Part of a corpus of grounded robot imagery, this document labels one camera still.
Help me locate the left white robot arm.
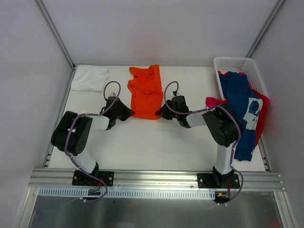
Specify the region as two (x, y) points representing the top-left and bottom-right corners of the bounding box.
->
(51, 96), (135, 185)

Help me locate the white slotted cable duct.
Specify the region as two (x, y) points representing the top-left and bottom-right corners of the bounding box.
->
(38, 187), (216, 200)

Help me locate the white plastic basket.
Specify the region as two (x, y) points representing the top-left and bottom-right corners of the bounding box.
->
(213, 57), (269, 100)

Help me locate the blue printed t shirt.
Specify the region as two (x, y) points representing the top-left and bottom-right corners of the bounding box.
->
(219, 72), (263, 161)

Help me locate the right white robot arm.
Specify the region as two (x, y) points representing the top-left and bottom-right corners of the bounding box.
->
(155, 95), (243, 188)

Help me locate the aluminium mounting rail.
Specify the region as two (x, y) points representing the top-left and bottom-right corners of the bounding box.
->
(28, 167), (286, 192)

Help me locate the red t shirt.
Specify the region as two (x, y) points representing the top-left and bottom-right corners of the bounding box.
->
(206, 73), (269, 144)

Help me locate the orange t shirt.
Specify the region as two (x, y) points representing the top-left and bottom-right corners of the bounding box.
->
(127, 65), (163, 120)

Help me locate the folded white t shirt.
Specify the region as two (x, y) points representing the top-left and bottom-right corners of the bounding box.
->
(71, 65), (110, 92)

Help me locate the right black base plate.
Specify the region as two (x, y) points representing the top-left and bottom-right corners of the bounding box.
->
(197, 173), (240, 189)

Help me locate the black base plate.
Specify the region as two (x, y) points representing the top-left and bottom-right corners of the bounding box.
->
(72, 170), (114, 187)
(197, 173), (240, 189)

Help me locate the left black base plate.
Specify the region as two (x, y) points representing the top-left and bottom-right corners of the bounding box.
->
(72, 170), (114, 187)

